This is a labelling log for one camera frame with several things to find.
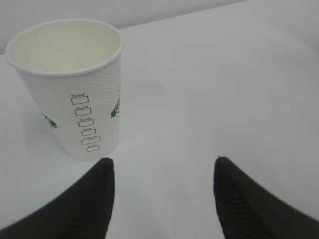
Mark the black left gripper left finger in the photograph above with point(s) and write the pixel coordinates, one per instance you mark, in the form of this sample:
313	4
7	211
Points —
83	211

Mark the white paper cup green logo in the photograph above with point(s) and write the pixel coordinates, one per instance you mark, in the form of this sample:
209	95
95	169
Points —
72	69

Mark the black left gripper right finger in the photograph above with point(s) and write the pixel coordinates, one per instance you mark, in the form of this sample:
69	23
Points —
248	211

